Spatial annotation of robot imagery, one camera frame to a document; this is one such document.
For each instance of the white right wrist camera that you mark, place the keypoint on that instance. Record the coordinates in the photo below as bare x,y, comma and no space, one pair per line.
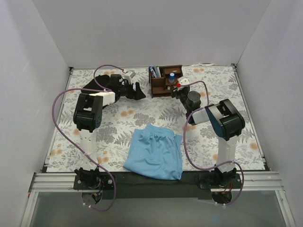
182,82

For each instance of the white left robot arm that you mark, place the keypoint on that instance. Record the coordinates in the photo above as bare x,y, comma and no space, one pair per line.
102,91

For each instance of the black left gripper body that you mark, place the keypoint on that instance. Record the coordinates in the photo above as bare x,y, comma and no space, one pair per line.
131,89

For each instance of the aluminium frame rail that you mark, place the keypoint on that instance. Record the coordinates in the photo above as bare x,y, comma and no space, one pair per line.
51,199

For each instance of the brown wooden desk organizer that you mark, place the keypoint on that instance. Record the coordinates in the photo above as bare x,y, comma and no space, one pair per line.
159,85

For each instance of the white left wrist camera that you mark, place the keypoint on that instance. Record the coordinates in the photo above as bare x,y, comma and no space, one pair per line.
129,75

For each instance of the floral tablecloth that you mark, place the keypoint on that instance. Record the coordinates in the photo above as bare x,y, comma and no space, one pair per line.
119,120

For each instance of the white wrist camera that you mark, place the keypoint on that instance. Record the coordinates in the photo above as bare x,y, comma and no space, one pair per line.
129,75
182,82

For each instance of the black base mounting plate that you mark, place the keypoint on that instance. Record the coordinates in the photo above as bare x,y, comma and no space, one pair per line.
125,185

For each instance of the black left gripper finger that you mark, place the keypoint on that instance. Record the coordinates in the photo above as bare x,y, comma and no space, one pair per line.
138,90
137,95

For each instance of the black folded cloth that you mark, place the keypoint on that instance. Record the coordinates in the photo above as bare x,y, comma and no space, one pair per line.
93,86

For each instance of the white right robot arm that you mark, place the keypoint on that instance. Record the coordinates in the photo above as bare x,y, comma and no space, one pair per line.
227,123

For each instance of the light blue shorts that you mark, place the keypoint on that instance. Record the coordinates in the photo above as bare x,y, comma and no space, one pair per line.
155,152

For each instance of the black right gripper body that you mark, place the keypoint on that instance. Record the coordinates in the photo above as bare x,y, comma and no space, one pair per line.
176,90

